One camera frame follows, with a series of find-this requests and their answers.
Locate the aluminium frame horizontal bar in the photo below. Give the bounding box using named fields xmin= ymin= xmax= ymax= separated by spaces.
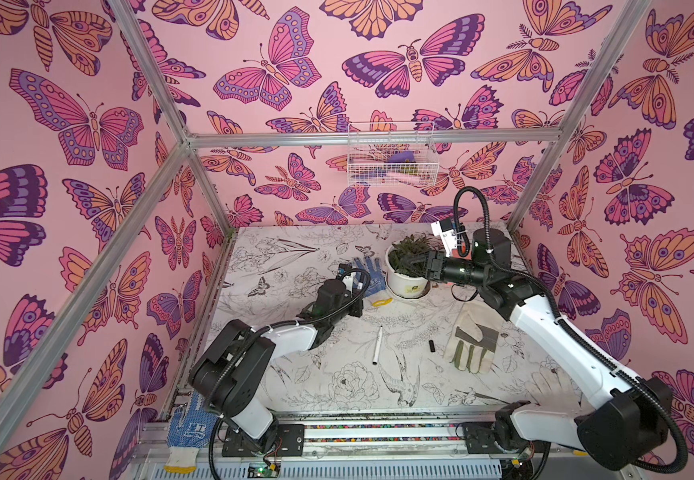
xmin=188 ymin=128 xmax=562 ymax=149

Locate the aluminium frame post right rear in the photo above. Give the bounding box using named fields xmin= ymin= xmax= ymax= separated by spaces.
xmin=507 ymin=0 xmax=651 ymax=233

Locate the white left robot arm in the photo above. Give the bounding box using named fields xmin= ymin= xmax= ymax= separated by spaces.
xmin=189 ymin=264 xmax=372 ymax=451

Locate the blue dotted glove at base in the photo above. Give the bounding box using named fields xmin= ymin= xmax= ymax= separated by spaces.
xmin=164 ymin=392 xmax=218 ymax=475

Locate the aluminium frame post left rear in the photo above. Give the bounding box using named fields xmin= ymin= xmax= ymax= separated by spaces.
xmin=109 ymin=1 xmax=233 ymax=235

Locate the beige leather work glove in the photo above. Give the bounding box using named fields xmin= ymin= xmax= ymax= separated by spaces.
xmin=444 ymin=302 xmax=504 ymax=375

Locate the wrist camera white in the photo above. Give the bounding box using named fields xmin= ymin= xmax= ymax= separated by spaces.
xmin=430 ymin=218 xmax=465 ymax=257
xmin=337 ymin=263 xmax=362 ymax=289

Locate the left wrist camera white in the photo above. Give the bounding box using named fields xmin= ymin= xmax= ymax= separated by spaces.
xmin=337 ymin=263 xmax=362 ymax=289

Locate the blue dotted knit glove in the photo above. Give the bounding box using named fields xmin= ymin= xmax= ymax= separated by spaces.
xmin=352 ymin=256 xmax=387 ymax=298

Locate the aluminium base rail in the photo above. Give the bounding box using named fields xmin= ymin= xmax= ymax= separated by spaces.
xmin=123 ymin=413 xmax=648 ymax=479

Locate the white wire wall basket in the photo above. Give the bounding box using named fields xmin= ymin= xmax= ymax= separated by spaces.
xmin=345 ymin=127 xmax=440 ymax=189

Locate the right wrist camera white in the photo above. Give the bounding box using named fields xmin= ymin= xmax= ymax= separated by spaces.
xmin=430 ymin=218 xmax=465 ymax=257

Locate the aluminium frame post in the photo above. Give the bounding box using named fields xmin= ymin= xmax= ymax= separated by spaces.
xmin=507 ymin=0 xmax=651 ymax=233
xmin=109 ymin=1 xmax=233 ymax=235

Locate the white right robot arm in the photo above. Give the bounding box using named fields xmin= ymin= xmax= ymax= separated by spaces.
xmin=424 ymin=187 xmax=689 ymax=474

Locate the white potted green plant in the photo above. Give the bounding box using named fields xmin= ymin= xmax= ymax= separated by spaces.
xmin=385 ymin=234 xmax=432 ymax=300

